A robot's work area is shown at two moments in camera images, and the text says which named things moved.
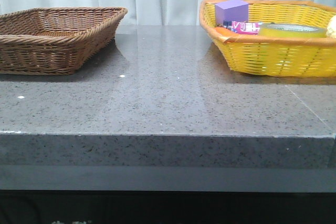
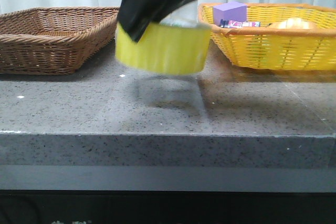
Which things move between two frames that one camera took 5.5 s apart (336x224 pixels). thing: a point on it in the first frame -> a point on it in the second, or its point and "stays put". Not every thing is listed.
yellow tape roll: x=292 y=30 -> x=166 y=48
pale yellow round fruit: x=331 y=28 -> x=295 y=23
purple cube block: x=233 y=10 stays put
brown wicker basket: x=55 y=41 stays put
